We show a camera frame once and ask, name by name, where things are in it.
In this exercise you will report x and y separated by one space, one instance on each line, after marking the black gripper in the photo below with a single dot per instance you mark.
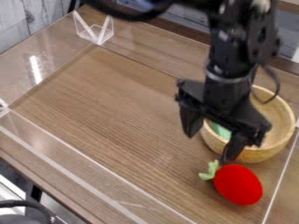
223 102

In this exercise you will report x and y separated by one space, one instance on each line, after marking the black metal table frame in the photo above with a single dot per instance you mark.
20 207

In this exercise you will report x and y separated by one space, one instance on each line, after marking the wooden bowl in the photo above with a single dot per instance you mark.
280 115

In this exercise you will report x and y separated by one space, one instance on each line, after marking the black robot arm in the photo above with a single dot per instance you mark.
243 43

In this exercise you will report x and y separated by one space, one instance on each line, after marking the green rectangular block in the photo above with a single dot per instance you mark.
220 130

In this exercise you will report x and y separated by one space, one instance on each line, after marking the clear acrylic corner bracket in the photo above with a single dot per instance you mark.
98 34

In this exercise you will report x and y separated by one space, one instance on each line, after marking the red felt strawberry toy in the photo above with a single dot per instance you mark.
235 182

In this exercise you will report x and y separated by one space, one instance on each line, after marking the clear acrylic table barrier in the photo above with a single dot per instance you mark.
92 131

